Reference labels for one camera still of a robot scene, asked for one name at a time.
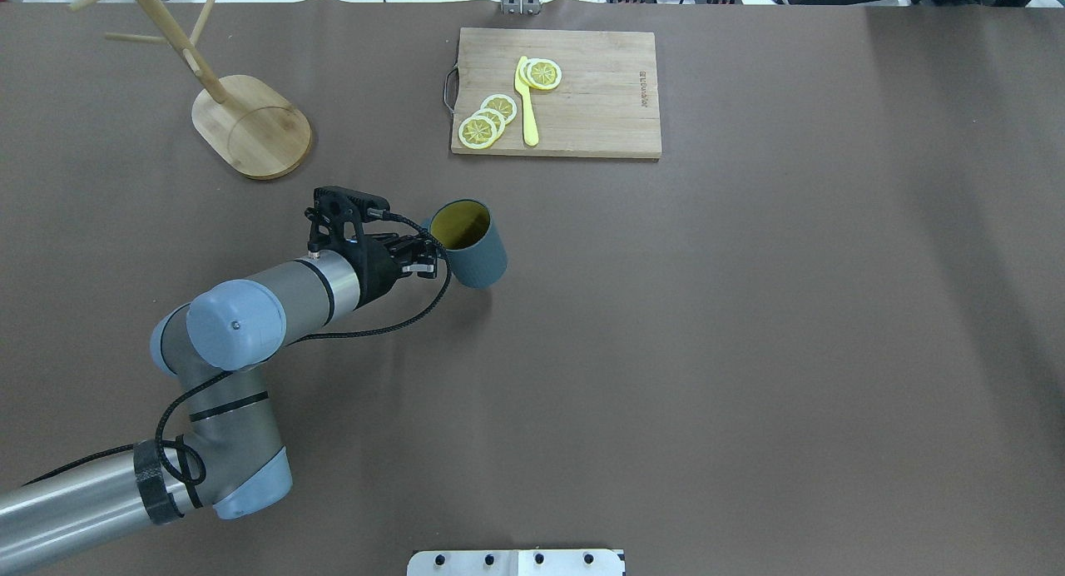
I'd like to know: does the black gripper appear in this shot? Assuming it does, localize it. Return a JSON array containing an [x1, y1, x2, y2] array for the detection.
[[349, 235, 440, 307]]

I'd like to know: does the wooden cutting board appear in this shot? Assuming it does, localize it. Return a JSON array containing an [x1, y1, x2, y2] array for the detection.
[[450, 27, 662, 160]]

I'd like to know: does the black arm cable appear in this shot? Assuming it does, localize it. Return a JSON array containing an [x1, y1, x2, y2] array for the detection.
[[21, 214, 453, 510]]

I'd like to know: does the white pillar base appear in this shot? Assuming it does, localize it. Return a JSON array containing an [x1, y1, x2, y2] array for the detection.
[[406, 549, 627, 575]]

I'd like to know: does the blue mug yellow inside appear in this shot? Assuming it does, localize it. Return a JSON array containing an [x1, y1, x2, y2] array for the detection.
[[421, 198, 508, 289]]

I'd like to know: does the lemon slice near handle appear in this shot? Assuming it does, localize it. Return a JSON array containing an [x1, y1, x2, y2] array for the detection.
[[457, 114, 501, 150]]

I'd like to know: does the yellow plastic knife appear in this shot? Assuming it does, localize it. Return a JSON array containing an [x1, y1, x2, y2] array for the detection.
[[513, 56, 540, 147]]

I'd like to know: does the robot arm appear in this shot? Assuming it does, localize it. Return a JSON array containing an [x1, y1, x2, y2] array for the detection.
[[2, 232, 449, 575]]

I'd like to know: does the lemon slice by knife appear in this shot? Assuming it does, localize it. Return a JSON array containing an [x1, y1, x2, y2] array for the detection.
[[518, 57, 562, 90]]

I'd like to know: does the wooden cup rack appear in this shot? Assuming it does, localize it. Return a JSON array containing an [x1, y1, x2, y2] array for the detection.
[[68, 0, 315, 181]]

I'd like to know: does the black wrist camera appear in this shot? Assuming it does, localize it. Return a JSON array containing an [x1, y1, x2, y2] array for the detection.
[[305, 186, 391, 259]]

